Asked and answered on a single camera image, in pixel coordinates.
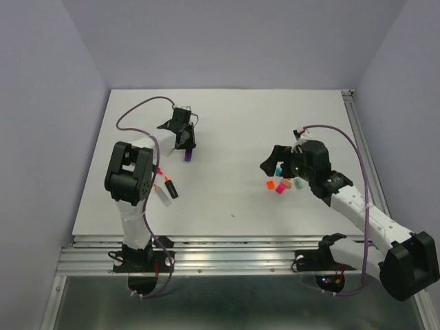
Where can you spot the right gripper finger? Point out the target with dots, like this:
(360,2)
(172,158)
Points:
(279,154)
(289,169)

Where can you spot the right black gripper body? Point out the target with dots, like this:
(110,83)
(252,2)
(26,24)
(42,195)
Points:
(298,168)

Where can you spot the mint green highlighter cap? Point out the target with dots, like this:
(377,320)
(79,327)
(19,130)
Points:
(298,183)

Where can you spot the black highlighter orange cap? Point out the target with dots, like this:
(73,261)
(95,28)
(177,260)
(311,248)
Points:
(171,187)

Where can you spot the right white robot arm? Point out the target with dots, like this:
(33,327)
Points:
(403,261)

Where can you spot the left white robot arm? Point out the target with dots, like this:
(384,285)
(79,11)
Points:
(133,166)

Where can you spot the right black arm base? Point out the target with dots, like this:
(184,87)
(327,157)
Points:
(330,277)

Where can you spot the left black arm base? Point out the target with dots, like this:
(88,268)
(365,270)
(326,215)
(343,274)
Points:
(149,270)

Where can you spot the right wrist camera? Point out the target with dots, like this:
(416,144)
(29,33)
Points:
(301,134)

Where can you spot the aluminium right rail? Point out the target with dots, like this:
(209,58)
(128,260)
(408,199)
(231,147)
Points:
(375,190)

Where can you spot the aluminium rail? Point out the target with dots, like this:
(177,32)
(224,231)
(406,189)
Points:
(194,255)
(375,190)

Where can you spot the aluminium front rail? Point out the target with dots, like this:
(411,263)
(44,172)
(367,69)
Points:
(194,255)

